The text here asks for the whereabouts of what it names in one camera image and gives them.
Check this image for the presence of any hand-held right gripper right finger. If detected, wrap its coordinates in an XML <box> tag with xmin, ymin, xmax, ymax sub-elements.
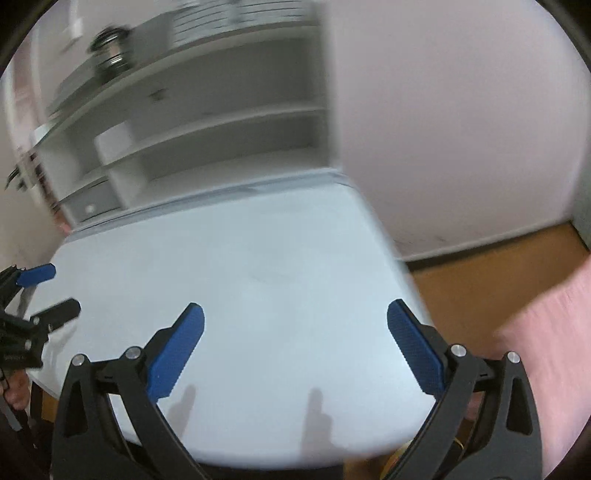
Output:
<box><xmin>387</xmin><ymin>298</ymin><xmax>544</xmax><ymax>480</ymax></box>

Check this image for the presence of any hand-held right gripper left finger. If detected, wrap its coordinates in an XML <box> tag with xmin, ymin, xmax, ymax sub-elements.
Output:
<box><xmin>51</xmin><ymin>302</ymin><xmax>207</xmax><ymax>480</ymax></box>

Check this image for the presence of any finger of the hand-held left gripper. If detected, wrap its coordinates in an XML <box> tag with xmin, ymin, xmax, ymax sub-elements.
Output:
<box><xmin>0</xmin><ymin>263</ymin><xmax>57</xmax><ymax>305</ymax></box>
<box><xmin>28</xmin><ymin>298</ymin><xmax>82</xmax><ymax>334</ymax></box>

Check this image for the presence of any person's left hand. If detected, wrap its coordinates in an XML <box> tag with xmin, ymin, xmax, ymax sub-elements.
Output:
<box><xmin>0</xmin><ymin>368</ymin><xmax>32</xmax><ymax>412</ymax></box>

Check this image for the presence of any white drawer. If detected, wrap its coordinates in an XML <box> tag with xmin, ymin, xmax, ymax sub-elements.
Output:
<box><xmin>59</xmin><ymin>180</ymin><xmax>122</xmax><ymax>227</ymax></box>

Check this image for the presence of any white desk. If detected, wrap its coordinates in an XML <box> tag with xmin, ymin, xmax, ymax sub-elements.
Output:
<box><xmin>27</xmin><ymin>178</ymin><xmax>440</xmax><ymax>468</ymax></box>

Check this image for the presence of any pink blanket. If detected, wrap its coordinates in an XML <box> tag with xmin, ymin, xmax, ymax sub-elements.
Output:
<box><xmin>462</xmin><ymin>272</ymin><xmax>591</xmax><ymax>480</ymax></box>

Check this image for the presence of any white box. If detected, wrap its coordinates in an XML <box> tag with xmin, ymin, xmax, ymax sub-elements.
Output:
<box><xmin>93</xmin><ymin>122</ymin><xmax>136</xmax><ymax>165</ymax></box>

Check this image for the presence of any dark round object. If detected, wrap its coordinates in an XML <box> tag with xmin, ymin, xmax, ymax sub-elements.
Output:
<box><xmin>90</xmin><ymin>27</ymin><xmax>136</xmax><ymax>83</ymax></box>

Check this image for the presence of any white shelf unit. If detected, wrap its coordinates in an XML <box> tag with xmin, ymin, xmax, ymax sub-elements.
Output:
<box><xmin>28</xmin><ymin>0</ymin><xmax>345</xmax><ymax>232</ymax></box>

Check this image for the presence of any pale ribbed stack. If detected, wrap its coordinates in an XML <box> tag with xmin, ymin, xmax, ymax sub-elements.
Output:
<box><xmin>170</xmin><ymin>0</ymin><xmax>306</xmax><ymax>48</ymax></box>

